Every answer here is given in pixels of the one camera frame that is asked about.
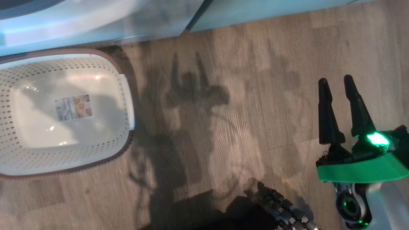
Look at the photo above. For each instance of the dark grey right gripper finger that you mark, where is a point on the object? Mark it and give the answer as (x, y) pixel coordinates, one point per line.
(359, 111)
(327, 121)

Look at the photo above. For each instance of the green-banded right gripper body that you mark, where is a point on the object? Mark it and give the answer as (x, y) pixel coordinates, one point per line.
(364, 169)

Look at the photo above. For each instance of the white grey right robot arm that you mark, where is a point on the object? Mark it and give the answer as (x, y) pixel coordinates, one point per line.
(386, 204)

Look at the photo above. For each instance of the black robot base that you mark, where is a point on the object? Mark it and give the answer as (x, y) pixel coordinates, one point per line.
(243, 220)

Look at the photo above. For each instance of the white perforated laundry basket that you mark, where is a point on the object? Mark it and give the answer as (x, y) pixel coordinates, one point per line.
(105, 153)

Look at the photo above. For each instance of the white front-load washing machine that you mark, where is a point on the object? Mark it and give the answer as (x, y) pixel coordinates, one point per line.
(96, 25)

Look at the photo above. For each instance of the printed basket product sticker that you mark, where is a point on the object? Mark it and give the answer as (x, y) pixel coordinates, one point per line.
(73, 108)

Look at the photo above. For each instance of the grey rubber door seal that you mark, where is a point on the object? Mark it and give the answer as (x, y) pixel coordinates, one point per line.
(19, 8)

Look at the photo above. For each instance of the pale green cabinet panel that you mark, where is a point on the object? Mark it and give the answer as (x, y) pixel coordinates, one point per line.
(255, 12)

